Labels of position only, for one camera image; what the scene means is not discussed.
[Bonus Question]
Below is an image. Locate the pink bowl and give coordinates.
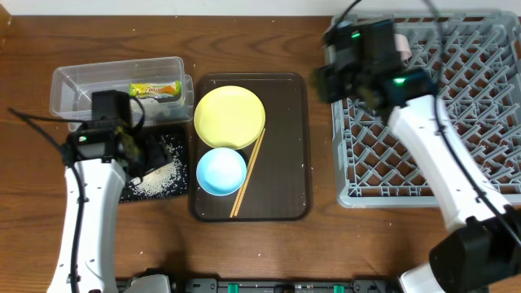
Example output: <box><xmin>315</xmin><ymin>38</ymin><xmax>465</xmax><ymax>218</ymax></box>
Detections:
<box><xmin>394</xmin><ymin>33</ymin><xmax>413</xmax><ymax>61</ymax></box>

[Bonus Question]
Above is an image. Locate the rice food waste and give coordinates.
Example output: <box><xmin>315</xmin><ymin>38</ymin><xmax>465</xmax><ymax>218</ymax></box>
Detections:
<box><xmin>128</xmin><ymin>142</ymin><xmax>188</xmax><ymax>199</ymax></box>

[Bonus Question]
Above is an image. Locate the green snack wrapper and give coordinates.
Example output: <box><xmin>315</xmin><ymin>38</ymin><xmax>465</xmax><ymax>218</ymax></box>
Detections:
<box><xmin>129</xmin><ymin>81</ymin><xmax>182</xmax><ymax>98</ymax></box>

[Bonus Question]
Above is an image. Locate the light blue bowl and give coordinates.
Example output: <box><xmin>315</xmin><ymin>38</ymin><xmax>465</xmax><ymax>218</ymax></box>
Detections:
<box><xmin>196</xmin><ymin>147</ymin><xmax>247</xmax><ymax>197</ymax></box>

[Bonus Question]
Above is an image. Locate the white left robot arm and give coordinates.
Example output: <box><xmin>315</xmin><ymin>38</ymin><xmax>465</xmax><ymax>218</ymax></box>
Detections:
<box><xmin>48</xmin><ymin>129</ymin><xmax>171</xmax><ymax>292</ymax></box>

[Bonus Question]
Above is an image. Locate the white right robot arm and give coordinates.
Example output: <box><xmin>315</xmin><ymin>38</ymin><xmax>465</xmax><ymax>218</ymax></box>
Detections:
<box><xmin>317</xmin><ymin>19</ymin><xmax>520</xmax><ymax>293</ymax></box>

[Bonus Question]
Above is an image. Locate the grey dishwasher rack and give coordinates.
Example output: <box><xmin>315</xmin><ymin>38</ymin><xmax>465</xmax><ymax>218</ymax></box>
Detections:
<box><xmin>331</xmin><ymin>11</ymin><xmax>520</xmax><ymax>208</ymax></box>

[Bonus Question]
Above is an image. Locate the black plastic bin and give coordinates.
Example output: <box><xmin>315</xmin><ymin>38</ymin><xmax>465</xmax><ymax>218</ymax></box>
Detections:
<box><xmin>120</xmin><ymin>125</ymin><xmax>190</xmax><ymax>203</ymax></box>

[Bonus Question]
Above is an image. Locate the clear plastic bin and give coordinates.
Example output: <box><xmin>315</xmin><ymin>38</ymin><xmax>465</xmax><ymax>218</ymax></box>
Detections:
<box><xmin>50</xmin><ymin>56</ymin><xmax>194</xmax><ymax>131</ymax></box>

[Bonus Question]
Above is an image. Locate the yellow plate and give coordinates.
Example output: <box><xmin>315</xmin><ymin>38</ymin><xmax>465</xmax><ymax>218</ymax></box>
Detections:
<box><xmin>194</xmin><ymin>85</ymin><xmax>266</xmax><ymax>150</ymax></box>

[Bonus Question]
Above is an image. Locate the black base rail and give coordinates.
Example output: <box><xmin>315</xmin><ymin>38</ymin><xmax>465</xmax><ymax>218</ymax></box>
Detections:
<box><xmin>117</xmin><ymin>277</ymin><xmax>400</xmax><ymax>293</ymax></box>

